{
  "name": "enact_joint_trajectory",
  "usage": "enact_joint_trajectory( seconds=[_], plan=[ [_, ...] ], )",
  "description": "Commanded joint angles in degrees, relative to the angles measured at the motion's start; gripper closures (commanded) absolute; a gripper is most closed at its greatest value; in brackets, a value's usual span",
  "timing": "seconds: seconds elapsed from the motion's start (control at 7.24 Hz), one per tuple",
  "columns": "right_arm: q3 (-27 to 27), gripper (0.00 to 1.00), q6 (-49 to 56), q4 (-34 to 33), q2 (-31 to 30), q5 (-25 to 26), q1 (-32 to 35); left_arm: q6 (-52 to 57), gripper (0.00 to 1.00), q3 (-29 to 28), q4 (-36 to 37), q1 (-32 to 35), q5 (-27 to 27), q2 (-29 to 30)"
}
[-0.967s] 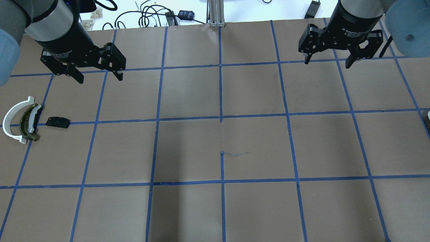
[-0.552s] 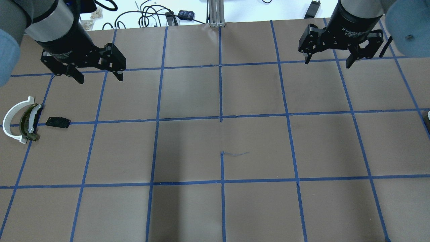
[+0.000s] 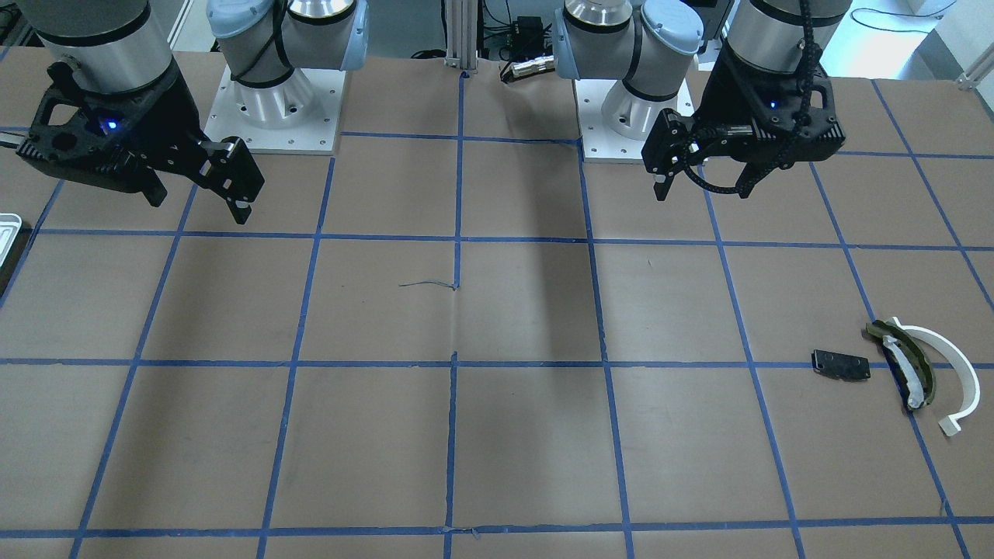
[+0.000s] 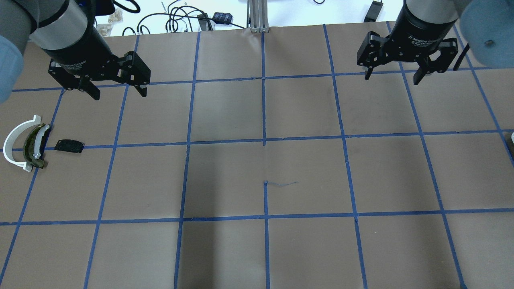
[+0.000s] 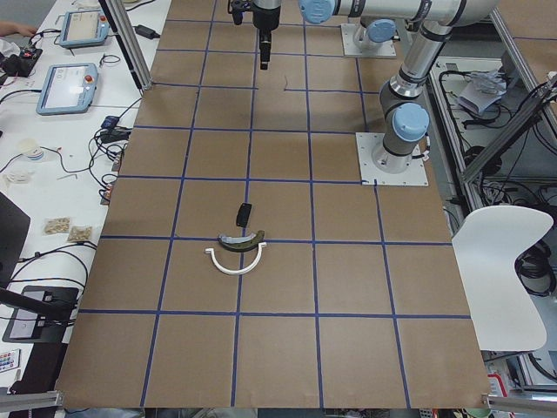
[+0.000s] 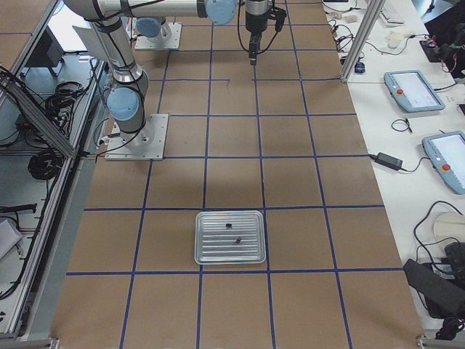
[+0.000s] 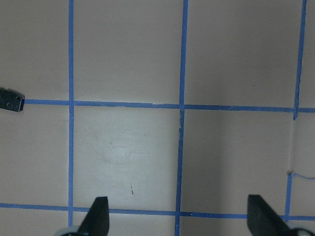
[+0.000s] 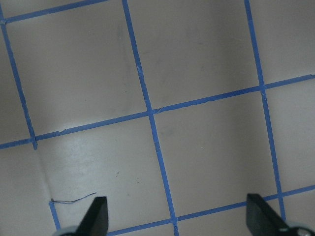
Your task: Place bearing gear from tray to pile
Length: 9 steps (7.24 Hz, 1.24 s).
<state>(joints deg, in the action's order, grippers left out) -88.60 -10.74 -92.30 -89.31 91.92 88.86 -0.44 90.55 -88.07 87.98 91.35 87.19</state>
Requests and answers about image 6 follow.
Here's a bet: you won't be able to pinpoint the white keyboard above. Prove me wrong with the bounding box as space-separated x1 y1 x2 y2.
379 2 405 27

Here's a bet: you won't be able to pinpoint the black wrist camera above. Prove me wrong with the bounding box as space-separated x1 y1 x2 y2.
270 6 287 33

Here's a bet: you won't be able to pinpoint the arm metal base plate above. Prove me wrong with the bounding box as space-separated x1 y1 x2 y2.
135 23 182 51
104 114 169 161

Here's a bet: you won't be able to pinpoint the silver ribbed metal tray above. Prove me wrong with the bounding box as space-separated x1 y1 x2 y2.
194 210 266 265

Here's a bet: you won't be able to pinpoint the upper blue teach pendant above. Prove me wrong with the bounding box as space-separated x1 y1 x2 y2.
384 71 445 113

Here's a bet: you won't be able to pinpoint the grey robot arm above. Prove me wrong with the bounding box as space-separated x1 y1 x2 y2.
65 1 287 91
136 17 172 40

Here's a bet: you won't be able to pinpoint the coiled black cables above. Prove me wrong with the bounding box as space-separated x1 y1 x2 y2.
28 148 63 181

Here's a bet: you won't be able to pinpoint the black power adapter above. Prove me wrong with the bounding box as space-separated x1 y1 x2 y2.
376 153 403 171

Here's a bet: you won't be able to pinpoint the aluminium frame post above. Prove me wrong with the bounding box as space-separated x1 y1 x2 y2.
340 0 385 83

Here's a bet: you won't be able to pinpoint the lower blue teach pendant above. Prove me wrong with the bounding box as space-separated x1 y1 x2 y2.
421 131 464 195

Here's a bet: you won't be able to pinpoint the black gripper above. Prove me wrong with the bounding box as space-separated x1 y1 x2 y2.
245 0 271 66

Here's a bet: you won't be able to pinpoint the black bag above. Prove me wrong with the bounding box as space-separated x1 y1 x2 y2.
403 242 464 319

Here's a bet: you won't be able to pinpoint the blue teach pendant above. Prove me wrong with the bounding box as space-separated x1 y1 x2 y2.
421 131 464 195
384 71 445 113

